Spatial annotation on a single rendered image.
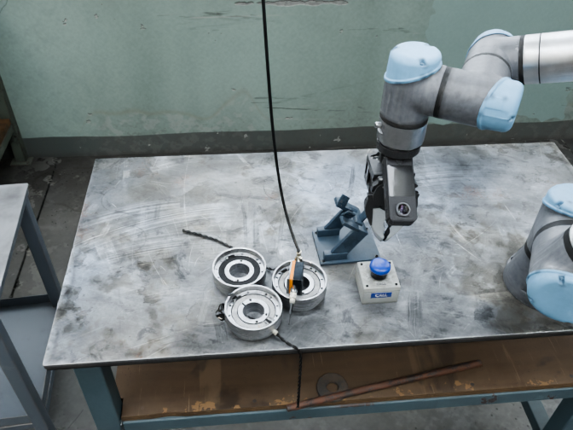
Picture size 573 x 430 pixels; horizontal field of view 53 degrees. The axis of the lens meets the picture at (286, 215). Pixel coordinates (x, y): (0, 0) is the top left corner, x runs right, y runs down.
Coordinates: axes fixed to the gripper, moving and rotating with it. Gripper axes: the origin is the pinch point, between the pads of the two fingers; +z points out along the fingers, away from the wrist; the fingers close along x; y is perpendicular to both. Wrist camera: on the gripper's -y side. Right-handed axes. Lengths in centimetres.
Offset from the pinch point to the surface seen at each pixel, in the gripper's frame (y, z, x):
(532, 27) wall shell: 163, 33, -105
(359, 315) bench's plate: -6.2, 14.0, 4.1
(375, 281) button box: -2.0, 9.5, 0.8
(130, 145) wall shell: 160, 89, 79
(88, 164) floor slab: 152, 94, 99
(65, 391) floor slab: 31, 94, 84
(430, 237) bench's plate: 13.9, 14.0, -14.9
